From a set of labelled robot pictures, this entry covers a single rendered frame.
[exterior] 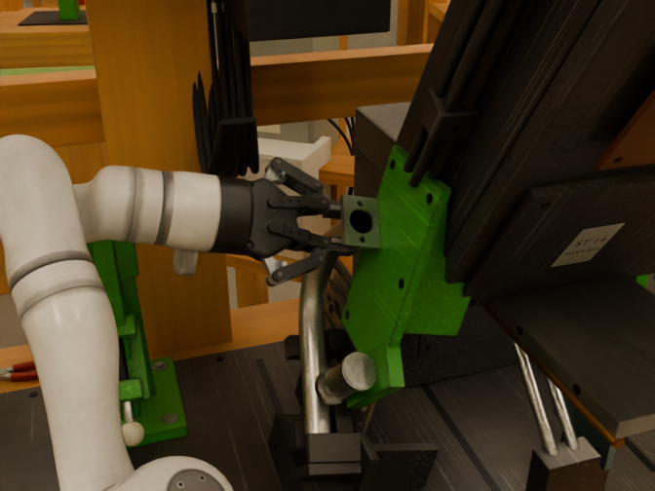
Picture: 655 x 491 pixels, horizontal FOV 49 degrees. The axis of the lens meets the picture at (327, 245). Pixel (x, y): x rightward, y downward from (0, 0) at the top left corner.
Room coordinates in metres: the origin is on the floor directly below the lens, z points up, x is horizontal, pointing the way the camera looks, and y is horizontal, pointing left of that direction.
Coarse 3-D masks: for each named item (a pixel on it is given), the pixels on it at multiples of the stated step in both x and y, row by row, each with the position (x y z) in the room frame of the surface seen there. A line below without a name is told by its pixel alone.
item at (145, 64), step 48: (96, 0) 0.86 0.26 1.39; (144, 0) 0.88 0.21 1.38; (192, 0) 0.90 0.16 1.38; (96, 48) 0.86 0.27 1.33; (144, 48) 0.88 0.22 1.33; (192, 48) 0.89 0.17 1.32; (144, 96) 0.88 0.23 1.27; (192, 96) 0.89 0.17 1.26; (144, 144) 0.87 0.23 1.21; (192, 144) 0.89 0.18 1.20; (144, 288) 0.87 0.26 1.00; (192, 288) 0.89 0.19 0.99; (192, 336) 0.88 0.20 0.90
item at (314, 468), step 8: (312, 464) 0.55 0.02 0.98; (320, 464) 0.55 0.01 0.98; (328, 464) 0.56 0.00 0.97; (336, 464) 0.56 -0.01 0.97; (344, 464) 0.56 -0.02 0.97; (352, 464) 0.56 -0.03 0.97; (360, 464) 0.57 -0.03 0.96; (296, 472) 0.57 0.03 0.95; (304, 472) 0.55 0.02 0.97; (312, 472) 0.54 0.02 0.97; (320, 472) 0.55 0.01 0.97; (328, 472) 0.55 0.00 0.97; (336, 472) 0.55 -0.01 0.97; (344, 472) 0.55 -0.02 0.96; (352, 472) 0.56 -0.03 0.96; (360, 472) 0.56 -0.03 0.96; (296, 480) 0.57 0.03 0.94
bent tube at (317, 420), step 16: (352, 208) 0.67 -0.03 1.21; (368, 208) 0.67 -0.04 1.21; (336, 224) 0.68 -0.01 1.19; (352, 224) 0.70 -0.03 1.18; (368, 224) 0.67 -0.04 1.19; (352, 240) 0.64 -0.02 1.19; (368, 240) 0.65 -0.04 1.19; (336, 256) 0.70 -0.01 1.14; (320, 272) 0.71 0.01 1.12; (304, 288) 0.71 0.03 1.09; (320, 288) 0.71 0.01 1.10; (304, 304) 0.70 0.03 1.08; (320, 304) 0.70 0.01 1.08; (304, 320) 0.69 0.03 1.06; (320, 320) 0.69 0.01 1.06; (304, 336) 0.67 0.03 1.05; (320, 336) 0.67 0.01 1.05; (304, 352) 0.66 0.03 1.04; (320, 352) 0.66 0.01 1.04; (304, 368) 0.65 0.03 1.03; (320, 368) 0.64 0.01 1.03; (304, 384) 0.63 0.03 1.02; (304, 400) 0.62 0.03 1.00; (320, 400) 0.62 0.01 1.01; (304, 416) 0.61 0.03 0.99; (320, 416) 0.60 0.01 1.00; (320, 432) 0.59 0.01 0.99
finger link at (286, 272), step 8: (312, 256) 0.63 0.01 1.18; (320, 256) 0.63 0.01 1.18; (296, 264) 0.62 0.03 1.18; (304, 264) 0.62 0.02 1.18; (312, 264) 0.62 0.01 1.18; (320, 264) 0.62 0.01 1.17; (280, 272) 0.60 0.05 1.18; (288, 272) 0.61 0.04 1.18; (296, 272) 0.61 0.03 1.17; (304, 272) 0.63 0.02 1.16; (280, 280) 0.60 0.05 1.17; (288, 280) 0.62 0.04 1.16
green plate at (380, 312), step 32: (384, 192) 0.68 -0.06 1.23; (416, 192) 0.62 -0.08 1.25; (448, 192) 0.59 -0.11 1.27; (384, 224) 0.66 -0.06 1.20; (416, 224) 0.60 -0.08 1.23; (384, 256) 0.64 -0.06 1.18; (416, 256) 0.58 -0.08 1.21; (352, 288) 0.68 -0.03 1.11; (384, 288) 0.62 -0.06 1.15; (416, 288) 0.58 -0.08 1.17; (448, 288) 0.61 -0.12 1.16; (352, 320) 0.65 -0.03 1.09; (384, 320) 0.60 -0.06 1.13; (416, 320) 0.60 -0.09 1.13; (448, 320) 0.61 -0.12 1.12
